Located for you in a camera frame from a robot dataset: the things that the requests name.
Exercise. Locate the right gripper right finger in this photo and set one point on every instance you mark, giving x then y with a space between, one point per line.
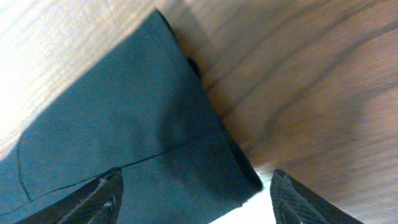
296 204

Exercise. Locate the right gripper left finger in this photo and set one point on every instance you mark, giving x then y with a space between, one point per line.
97 202

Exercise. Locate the black leggings with orange waistband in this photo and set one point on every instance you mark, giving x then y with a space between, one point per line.
142 109

